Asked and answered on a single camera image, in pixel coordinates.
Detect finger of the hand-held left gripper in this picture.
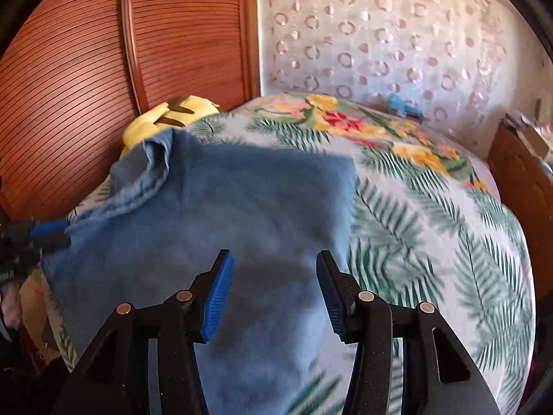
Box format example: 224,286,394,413
26,233,72,255
9,220,70,239

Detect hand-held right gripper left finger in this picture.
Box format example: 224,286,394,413
51,248,236,415

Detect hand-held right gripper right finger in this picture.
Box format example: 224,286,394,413
315,250,502,415

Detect blue denim pants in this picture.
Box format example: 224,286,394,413
41,130,357,415

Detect floral printed blanket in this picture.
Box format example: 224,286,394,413
43,92,536,415

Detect wooden slatted wardrobe door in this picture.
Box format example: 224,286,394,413
0,0,260,225

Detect yellow plush toy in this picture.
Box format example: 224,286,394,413
119,94,221,160

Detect blue toy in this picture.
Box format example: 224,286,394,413
386,93,426,119

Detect wooden side cabinet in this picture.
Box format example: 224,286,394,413
488,121,553,303

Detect cardboard box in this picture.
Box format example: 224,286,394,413
516,123,553,160

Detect white curtain with pink circles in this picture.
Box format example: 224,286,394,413
255,0,546,148

